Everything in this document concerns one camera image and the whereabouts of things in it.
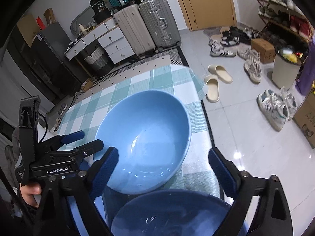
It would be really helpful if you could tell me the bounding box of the blue bowl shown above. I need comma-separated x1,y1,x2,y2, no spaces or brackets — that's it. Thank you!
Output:
111,189,231,235
95,89,192,195
67,160,111,235

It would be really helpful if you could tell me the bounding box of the left hand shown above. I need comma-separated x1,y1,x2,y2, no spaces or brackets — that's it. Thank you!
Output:
20,183,42,208

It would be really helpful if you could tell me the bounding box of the small cardboard box on floor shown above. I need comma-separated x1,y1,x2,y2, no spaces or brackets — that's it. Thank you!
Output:
81,78,94,93

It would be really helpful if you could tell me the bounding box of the woven laundry basket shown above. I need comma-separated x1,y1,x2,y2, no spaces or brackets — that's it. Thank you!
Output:
84,47,114,74

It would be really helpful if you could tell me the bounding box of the teal plaid tablecloth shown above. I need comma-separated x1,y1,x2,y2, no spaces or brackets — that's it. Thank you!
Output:
58,64,221,197

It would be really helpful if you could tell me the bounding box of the black refrigerator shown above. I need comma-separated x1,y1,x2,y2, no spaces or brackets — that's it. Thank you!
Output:
31,22,88,95

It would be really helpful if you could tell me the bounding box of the printed cardboard box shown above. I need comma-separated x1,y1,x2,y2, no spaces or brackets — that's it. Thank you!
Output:
293,88,315,149

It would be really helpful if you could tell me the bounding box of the white desk with drawers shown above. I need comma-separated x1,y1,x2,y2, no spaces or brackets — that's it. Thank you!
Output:
64,17,135,64

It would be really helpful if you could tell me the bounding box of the white sneaker pair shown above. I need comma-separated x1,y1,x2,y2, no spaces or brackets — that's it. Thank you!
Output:
256,87,298,132

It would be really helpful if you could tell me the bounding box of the oval mirror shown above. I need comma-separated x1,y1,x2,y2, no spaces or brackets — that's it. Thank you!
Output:
70,7,97,37

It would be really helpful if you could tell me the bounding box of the beige slipper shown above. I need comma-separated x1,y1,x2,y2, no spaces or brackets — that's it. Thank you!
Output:
203,75,220,103
208,65,233,84

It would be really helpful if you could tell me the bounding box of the black bag on desk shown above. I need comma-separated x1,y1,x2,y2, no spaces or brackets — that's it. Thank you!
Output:
90,0,112,24

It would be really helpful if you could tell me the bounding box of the beige suitcase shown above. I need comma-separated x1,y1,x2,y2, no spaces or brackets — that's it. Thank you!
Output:
113,4,155,55

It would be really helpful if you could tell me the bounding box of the purple plastic bag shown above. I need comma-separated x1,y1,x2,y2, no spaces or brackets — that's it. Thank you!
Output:
295,37,315,96

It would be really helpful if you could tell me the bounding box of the silver suitcase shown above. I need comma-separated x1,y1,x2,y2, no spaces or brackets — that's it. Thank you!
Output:
138,0,182,52

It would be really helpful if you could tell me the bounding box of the white trash bin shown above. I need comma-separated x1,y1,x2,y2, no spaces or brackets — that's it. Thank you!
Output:
272,47,302,89

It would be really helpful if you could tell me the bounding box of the brown cardboard box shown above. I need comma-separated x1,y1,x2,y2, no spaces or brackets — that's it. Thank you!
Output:
251,38,275,64

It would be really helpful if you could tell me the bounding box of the wooden door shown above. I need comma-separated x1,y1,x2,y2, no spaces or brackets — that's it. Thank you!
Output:
178,0,236,31

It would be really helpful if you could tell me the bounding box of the wooden shoe rack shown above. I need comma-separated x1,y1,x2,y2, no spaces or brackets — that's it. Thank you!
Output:
248,0,315,45

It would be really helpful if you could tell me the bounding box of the black cable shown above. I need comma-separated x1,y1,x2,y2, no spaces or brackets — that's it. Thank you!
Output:
36,112,49,143

